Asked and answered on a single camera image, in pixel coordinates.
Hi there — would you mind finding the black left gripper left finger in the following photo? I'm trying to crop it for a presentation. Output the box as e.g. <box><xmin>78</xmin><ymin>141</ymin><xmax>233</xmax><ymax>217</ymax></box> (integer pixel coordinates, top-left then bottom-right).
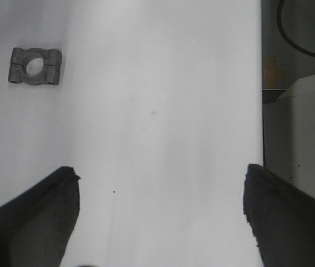
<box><xmin>0</xmin><ymin>166</ymin><xmax>80</xmax><ymax>266</ymax></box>

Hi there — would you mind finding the black cable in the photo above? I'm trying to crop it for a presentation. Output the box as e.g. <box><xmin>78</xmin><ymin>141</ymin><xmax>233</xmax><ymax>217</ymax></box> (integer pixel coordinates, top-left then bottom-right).
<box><xmin>277</xmin><ymin>0</ymin><xmax>315</xmax><ymax>60</ymax></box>

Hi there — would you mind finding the grey metal clamp block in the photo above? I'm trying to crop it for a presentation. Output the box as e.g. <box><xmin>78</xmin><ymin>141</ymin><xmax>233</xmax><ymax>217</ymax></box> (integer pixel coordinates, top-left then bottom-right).
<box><xmin>8</xmin><ymin>47</ymin><xmax>62</xmax><ymax>86</ymax></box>

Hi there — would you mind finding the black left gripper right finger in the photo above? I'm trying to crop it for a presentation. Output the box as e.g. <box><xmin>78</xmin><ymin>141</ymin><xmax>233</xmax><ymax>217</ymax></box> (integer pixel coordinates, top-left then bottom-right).
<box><xmin>243</xmin><ymin>164</ymin><xmax>315</xmax><ymax>266</ymax></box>

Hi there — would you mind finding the beige machine housing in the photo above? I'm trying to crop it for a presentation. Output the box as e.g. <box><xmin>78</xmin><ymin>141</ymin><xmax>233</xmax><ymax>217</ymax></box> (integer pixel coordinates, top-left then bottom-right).
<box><xmin>263</xmin><ymin>75</ymin><xmax>315</xmax><ymax>198</ymax></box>

